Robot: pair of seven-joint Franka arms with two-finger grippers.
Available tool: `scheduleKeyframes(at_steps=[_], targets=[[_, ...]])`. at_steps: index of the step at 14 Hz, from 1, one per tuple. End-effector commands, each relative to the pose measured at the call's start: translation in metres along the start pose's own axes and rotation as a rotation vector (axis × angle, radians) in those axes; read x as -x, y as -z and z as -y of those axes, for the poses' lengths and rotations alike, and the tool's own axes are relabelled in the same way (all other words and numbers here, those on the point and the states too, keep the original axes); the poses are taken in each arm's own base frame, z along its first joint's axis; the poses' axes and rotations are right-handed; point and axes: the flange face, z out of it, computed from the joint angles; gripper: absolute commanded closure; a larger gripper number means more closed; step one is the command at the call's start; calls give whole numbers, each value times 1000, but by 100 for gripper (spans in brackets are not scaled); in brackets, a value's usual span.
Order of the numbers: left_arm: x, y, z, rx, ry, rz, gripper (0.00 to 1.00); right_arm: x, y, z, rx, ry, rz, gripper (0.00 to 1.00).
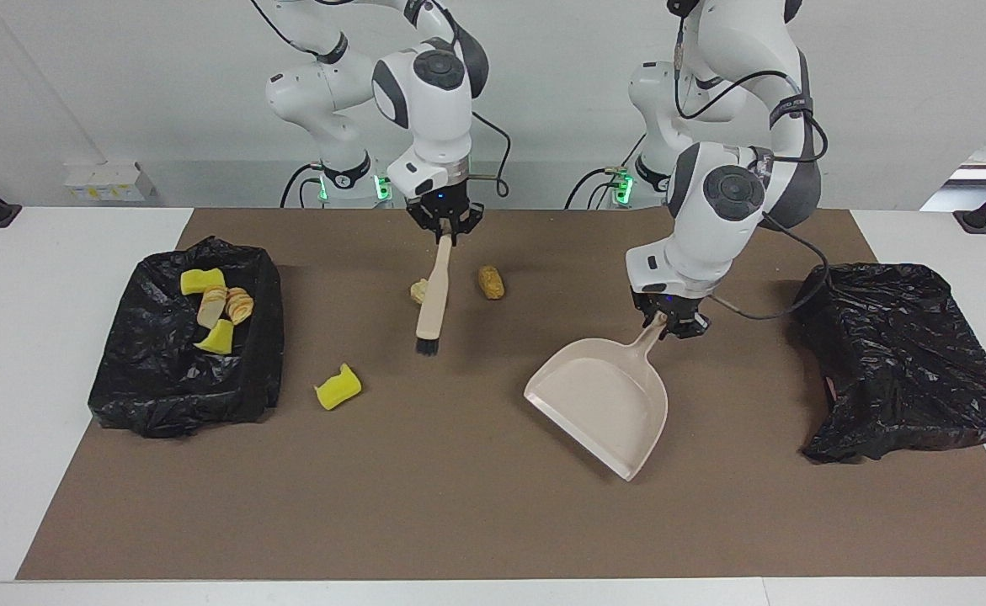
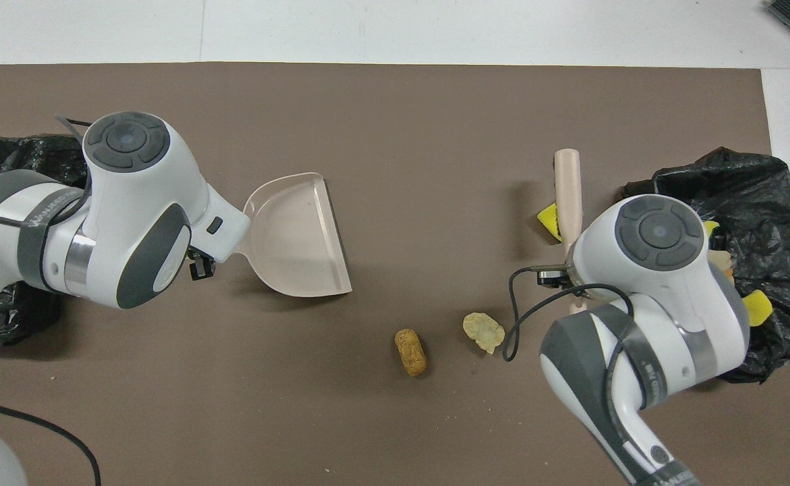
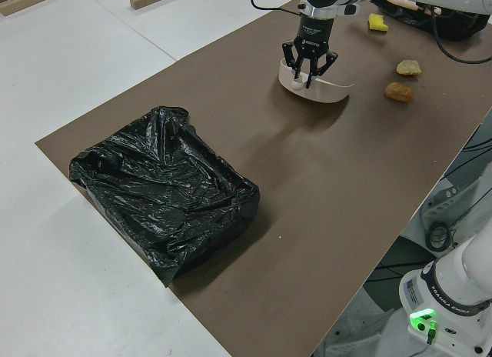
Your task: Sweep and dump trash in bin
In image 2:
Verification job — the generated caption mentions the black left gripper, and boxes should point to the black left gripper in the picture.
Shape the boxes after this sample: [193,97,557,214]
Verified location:
[188,246,217,281]

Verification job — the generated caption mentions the beige plastic dustpan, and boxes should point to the beige plastic dustpan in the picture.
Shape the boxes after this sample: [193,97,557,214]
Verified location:
[233,172,354,298]

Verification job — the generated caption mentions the brown bread roll toy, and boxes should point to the brown bread roll toy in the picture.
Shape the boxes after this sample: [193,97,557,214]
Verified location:
[395,328,428,377]

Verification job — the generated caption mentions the beige hand brush black bristles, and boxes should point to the beige hand brush black bristles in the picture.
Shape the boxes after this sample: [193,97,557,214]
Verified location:
[554,148,588,315]

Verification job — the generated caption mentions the bin with black bag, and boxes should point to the bin with black bag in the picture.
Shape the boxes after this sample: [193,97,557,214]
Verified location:
[0,135,92,345]
[614,146,790,384]

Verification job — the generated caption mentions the brown table mat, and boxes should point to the brown table mat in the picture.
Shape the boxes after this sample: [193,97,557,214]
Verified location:
[0,62,790,486]

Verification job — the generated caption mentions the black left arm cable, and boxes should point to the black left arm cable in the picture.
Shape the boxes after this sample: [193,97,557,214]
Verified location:
[0,115,102,486]

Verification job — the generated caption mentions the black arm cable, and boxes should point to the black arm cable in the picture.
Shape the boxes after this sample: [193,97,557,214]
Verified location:
[501,265,638,406]
[0,115,102,486]

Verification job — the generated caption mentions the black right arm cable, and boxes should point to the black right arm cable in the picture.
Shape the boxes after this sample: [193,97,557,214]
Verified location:
[501,265,638,406]

